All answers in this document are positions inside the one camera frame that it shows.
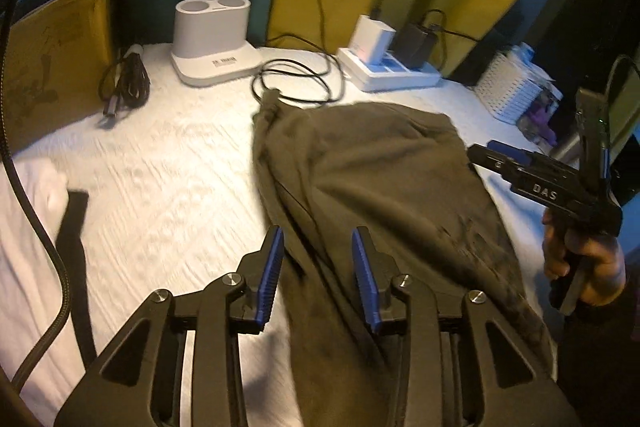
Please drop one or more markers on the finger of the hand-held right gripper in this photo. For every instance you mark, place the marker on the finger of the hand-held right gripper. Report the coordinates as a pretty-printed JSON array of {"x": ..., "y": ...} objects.
[
  {"x": 490, "y": 162},
  {"x": 507, "y": 149}
]

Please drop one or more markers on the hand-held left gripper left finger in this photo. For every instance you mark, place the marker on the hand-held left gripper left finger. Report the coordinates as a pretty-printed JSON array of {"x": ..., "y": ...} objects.
[{"x": 270, "y": 277}]

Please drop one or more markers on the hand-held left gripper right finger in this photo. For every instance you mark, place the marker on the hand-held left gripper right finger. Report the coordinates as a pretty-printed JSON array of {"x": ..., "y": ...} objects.
[{"x": 365, "y": 277}]

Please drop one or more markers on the dark olive t-shirt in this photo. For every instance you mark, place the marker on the dark olive t-shirt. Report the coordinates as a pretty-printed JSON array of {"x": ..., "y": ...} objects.
[{"x": 380, "y": 187}]

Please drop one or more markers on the person's right forearm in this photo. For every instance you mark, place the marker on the person's right forearm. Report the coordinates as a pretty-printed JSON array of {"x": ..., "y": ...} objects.
[{"x": 605, "y": 357}]

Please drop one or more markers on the person's right hand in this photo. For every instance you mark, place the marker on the person's right hand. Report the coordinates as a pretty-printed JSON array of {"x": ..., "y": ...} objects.
[{"x": 602, "y": 267}]

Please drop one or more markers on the stainless steel tumbler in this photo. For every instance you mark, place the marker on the stainless steel tumbler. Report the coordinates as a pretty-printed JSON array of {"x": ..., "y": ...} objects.
[{"x": 567, "y": 147}]

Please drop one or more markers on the white perforated basket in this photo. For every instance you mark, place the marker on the white perforated basket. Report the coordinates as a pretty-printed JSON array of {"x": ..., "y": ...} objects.
[{"x": 505, "y": 89}]

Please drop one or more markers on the packets in basket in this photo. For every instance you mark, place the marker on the packets in basket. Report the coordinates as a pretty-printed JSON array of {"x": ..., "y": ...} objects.
[{"x": 532, "y": 62}]

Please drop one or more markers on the white power strip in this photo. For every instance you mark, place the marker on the white power strip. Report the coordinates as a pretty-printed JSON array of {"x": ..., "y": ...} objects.
[{"x": 390, "y": 74}]

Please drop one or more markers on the black charger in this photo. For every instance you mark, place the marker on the black charger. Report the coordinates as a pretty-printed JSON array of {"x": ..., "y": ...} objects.
[{"x": 415, "y": 44}]

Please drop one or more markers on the white textured tablecloth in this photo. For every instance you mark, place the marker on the white textured tablecloth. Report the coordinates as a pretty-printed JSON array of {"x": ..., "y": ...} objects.
[{"x": 170, "y": 167}]

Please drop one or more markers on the white charger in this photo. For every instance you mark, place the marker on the white charger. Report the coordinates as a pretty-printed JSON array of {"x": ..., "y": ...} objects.
[{"x": 372, "y": 39}]

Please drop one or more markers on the white folded cloth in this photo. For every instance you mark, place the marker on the white folded cloth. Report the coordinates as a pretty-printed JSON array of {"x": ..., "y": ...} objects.
[{"x": 35, "y": 267}]

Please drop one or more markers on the brown padded envelope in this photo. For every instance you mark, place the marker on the brown padded envelope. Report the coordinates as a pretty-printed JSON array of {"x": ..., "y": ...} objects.
[{"x": 55, "y": 67}]

